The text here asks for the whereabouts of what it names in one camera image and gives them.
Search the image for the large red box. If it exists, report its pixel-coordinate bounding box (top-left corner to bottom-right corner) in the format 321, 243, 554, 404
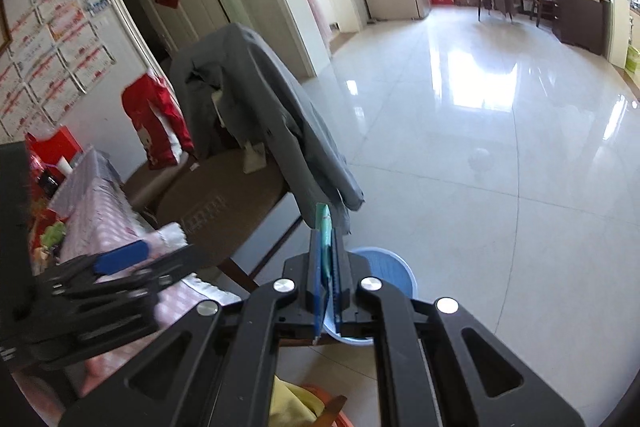
25, 127, 83, 168

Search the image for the yellow cloth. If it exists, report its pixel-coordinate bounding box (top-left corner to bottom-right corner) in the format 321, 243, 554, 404
270, 377, 326, 427

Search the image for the white paper piece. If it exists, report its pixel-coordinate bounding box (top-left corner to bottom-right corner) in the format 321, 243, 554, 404
242, 142, 268, 172

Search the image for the blue plastic bin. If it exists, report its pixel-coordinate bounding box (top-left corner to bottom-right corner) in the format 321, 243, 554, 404
320, 247, 418, 348

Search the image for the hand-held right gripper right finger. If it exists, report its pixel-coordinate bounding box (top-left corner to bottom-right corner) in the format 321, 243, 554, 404
330, 227, 586, 427

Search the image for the black flat panel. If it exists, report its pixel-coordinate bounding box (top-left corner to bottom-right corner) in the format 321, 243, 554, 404
0, 141, 37, 280

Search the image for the grey jacket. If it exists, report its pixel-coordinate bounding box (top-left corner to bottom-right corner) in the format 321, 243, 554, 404
170, 23, 365, 233

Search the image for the pink checked tablecloth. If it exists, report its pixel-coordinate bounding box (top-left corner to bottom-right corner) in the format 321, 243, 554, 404
10, 187, 261, 408

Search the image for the wooden picture frame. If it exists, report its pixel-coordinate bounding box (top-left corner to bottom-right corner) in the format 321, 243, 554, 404
0, 0, 13, 55

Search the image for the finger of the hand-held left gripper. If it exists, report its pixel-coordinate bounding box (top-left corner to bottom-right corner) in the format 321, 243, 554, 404
62, 244, 215, 304
37, 241, 151, 283

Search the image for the green packet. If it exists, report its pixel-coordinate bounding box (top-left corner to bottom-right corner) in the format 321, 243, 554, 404
42, 222, 68, 249

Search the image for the group of wall certificates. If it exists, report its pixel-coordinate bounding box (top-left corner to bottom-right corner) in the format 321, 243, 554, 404
0, 0, 117, 138

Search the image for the white door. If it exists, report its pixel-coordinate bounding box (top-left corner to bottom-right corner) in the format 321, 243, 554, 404
122, 0, 231, 58

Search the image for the teal thin packet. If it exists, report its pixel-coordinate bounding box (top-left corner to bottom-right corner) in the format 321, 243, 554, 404
315, 203, 333, 303

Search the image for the dark wooden sideboard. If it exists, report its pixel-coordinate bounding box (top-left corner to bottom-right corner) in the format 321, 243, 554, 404
515, 0, 613, 56

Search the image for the wooden chair with brown cushion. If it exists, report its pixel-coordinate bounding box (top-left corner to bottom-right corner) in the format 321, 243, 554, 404
150, 151, 321, 295

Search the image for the orange stool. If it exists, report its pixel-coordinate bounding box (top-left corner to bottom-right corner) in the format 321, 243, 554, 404
300, 384, 351, 427

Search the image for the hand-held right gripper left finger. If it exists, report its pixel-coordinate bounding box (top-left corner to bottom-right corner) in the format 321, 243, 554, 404
57, 229, 331, 427

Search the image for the red cloth bag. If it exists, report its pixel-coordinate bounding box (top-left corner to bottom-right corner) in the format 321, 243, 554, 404
121, 74, 196, 170

